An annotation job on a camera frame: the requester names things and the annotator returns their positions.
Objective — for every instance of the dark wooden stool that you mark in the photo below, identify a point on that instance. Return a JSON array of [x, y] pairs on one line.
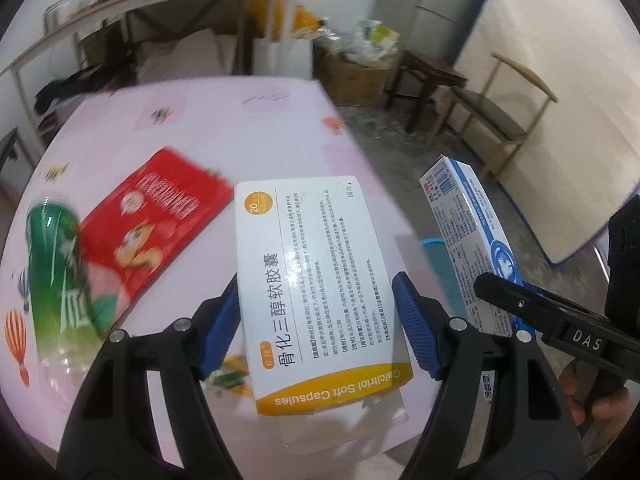
[[430, 67]]

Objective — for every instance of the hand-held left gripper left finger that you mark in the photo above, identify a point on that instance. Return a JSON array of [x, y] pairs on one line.
[[220, 330]]

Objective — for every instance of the white board blue edge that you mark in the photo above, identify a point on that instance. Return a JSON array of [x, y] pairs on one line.
[[560, 110]]

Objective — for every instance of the yellow plastic bag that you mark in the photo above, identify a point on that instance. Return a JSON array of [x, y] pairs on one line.
[[305, 17]]

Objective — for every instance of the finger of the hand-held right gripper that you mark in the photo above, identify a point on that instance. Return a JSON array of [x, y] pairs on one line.
[[515, 300]]

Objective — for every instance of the red snack packet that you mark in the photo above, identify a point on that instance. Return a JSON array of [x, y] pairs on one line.
[[160, 210]]

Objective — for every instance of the cardboard box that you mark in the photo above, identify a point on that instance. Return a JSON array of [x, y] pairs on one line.
[[355, 80]]

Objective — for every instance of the blue white carton box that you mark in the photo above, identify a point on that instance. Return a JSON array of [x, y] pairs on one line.
[[470, 230]]

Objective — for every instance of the green plastic bottle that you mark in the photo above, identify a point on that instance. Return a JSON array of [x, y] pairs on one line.
[[55, 270]]

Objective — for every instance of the clear glass container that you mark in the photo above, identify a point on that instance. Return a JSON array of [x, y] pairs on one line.
[[70, 7]]

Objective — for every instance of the person's right hand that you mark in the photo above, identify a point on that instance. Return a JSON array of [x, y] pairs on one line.
[[605, 407]]

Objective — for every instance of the black cloth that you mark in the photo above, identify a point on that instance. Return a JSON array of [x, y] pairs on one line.
[[60, 90]]

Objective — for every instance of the white paper bag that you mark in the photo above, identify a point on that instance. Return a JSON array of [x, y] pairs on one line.
[[280, 57]]

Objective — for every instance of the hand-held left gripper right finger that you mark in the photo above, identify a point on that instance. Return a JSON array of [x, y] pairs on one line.
[[417, 325]]

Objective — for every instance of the grey refrigerator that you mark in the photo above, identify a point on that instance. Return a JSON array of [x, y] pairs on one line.
[[445, 10]]

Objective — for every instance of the white orange medicine box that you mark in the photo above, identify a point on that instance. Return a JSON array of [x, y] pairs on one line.
[[320, 285]]

